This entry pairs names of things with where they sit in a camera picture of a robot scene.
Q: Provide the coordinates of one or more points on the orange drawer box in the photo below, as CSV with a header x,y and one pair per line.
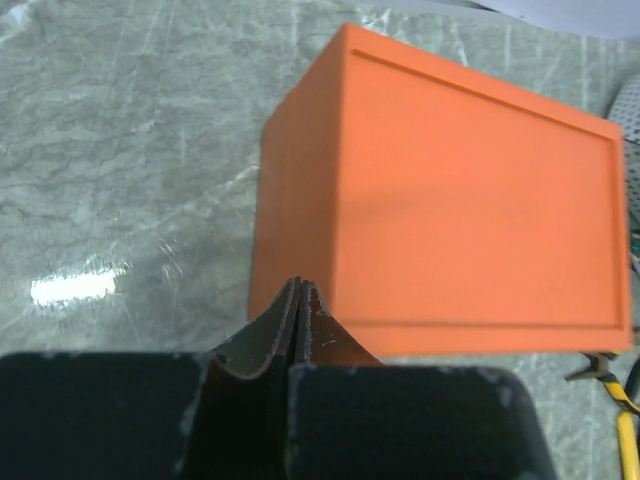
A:
x,y
440,210

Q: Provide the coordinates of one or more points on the white plastic basket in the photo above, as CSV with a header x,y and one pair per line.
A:
x,y
624,111

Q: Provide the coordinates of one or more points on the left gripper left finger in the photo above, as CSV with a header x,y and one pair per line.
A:
x,y
218,414

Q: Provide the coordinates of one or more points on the yellow needle-nose pliers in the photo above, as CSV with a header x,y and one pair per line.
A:
x,y
624,395

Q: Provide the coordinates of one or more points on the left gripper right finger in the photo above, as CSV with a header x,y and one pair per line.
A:
x,y
350,416

